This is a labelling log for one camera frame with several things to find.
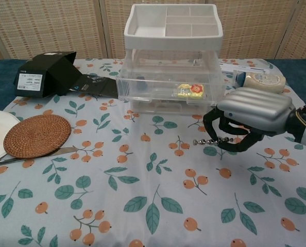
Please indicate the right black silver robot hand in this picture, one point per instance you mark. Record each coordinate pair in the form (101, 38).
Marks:
(258, 110)

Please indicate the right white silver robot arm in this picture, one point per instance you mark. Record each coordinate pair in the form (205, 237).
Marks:
(305, 126)

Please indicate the clear plastic drawer organizer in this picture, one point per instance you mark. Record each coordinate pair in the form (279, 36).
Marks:
(148, 39)

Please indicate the black cardboard box with flap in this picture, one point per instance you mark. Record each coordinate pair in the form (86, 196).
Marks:
(47, 77)

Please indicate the white printed paper strip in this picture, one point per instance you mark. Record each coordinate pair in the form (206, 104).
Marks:
(245, 68)

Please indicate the yellow snack packet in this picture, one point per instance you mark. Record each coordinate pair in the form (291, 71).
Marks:
(190, 90)

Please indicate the small dark blue object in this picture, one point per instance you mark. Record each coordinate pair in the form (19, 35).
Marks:
(141, 83)

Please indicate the floral patterned tablecloth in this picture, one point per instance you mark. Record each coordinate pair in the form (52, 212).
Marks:
(153, 180)

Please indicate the metal table knife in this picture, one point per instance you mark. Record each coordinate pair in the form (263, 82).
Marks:
(63, 151)

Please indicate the beige woven folding screen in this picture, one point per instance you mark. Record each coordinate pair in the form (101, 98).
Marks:
(52, 25)

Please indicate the brown woven rattan coaster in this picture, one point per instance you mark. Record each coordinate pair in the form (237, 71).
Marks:
(37, 136)

